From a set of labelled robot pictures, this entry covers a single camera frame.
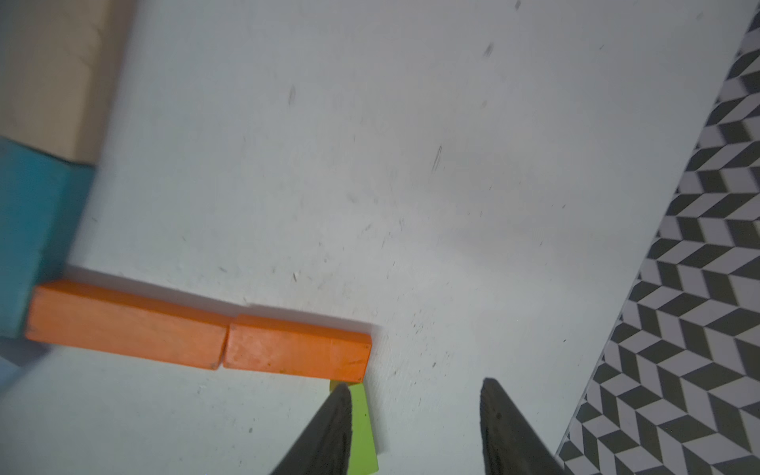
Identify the light blue block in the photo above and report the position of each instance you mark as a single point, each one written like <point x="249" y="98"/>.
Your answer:
<point x="18" y="356"/>

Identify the natural wood block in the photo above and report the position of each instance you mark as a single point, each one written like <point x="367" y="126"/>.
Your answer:
<point x="61" y="62"/>

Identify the light green block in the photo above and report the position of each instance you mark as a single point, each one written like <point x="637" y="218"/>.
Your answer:
<point x="363" y="454"/>

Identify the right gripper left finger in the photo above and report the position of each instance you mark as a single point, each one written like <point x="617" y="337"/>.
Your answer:
<point x="324" y="446"/>

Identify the orange block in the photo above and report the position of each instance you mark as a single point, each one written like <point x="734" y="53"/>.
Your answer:
<point x="80" y="315"/>
<point x="281" y="347"/>

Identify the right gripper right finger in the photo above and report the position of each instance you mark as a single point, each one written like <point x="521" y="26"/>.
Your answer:
<point x="510" y="444"/>

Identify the teal block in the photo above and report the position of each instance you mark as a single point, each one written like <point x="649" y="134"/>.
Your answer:
<point x="42" y="199"/>

